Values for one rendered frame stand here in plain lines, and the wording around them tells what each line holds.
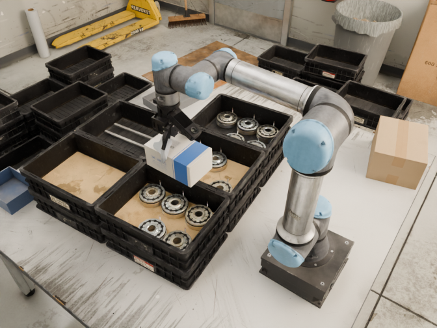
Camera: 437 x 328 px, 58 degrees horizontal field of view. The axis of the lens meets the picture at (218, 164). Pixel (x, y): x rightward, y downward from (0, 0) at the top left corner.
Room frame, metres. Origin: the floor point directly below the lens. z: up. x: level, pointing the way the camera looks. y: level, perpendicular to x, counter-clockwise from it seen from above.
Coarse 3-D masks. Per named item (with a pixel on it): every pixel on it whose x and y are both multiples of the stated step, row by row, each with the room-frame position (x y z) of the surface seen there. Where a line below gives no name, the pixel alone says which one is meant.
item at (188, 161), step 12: (144, 144) 1.06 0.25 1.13; (180, 144) 1.06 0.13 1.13; (192, 144) 1.06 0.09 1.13; (156, 156) 1.03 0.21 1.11; (168, 156) 0.99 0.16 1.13; (180, 156) 0.99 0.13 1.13; (192, 156) 0.99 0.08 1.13; (204, 156) 1.00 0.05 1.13; (156, 168) 1.03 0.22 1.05; (168, 168) 0.99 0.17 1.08; (180, 168) 0.96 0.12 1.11; (192, 168) 0.95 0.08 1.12; (204, 168) 1.00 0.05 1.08; (180, 180) 0.97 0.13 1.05; (192, 180) 0.95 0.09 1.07
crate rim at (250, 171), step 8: (200, 128) 1.42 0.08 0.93; (216, 136) 1.37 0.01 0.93; (240, 144) 1.31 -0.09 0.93; (264, 152) 1.26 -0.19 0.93; (256, 160) 1.21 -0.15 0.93; (256, 168) 1.19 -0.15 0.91; (248, 176) 1.13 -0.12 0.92; (208, 184) 1.07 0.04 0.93; (240, 184) 1.07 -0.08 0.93; (224, 192) 1.03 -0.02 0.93; (232, 192) 1.03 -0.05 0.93
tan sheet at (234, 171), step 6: (228, 162) 1.31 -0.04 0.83; (234, 162) 1.31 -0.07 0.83; (228, 168) 1.27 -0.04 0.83; (234, 168) 1.27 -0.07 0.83; (240, 168) 1.27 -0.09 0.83; (246, 168) 1.27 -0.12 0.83; (210, 174) 1.23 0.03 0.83; (216, 174) 1.23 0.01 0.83; (222, 174) 1.23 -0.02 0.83; (228, 174) 1.23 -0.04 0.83; (234, 174) 1.23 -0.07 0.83; (240, 174) 1.23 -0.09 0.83; (204, 180) 1.20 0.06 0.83; (210, 180) 1.20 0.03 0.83; (228, 180) 1.20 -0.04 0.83; (234, 180) 1.20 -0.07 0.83; (234, 186) 1.16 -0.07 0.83
